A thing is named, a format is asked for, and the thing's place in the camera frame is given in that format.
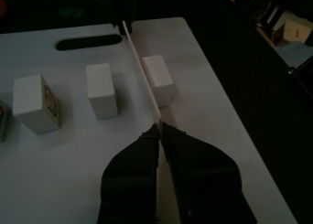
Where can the light blue cloth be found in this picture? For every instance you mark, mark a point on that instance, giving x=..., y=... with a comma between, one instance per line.
x=296, y=53

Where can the white toy cleaver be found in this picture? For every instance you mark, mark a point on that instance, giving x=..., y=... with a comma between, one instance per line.
x=143, y=73

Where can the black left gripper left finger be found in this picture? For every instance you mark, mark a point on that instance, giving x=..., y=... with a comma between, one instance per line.
x=130, y=179

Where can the cardboard box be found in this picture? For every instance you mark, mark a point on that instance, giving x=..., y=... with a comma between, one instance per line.
x=296, y=29

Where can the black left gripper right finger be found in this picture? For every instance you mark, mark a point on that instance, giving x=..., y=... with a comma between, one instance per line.
x=204, y=182

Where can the plain white block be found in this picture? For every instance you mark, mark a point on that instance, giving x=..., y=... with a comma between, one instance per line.
x=101, y=90
x=159, y=78

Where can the white folding table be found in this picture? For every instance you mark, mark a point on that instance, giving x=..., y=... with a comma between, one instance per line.
x=82, y=160

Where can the white block with picture side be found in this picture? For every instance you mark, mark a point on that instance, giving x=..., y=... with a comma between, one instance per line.
x=35, y=104

